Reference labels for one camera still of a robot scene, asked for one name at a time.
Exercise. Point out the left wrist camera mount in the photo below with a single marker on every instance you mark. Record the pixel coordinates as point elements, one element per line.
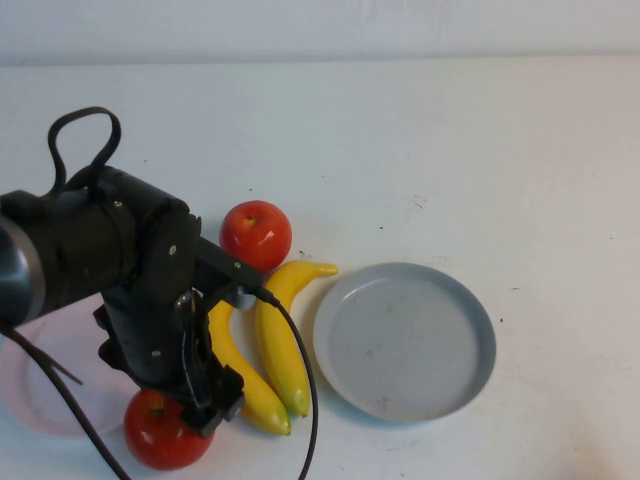
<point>220,270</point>

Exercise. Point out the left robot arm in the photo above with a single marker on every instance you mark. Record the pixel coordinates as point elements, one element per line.
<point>75,250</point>

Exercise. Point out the red apple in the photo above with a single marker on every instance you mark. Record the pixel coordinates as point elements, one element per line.
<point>160,445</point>
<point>260,230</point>

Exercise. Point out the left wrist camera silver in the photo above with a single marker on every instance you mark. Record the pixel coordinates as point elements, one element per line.
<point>246,300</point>

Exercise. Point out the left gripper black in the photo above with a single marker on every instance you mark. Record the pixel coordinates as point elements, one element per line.
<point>150,340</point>

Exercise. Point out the yellow banana long curved stem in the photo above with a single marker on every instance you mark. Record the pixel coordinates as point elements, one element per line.
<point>277,350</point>

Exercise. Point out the pink plastic plate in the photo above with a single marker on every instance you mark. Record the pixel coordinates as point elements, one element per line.
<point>30,400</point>

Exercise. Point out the grey-blue plastic plate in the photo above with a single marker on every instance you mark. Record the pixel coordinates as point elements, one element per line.
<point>405,345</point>

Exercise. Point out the yellow banana short stem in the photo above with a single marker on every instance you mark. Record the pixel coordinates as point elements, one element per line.
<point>250,385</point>

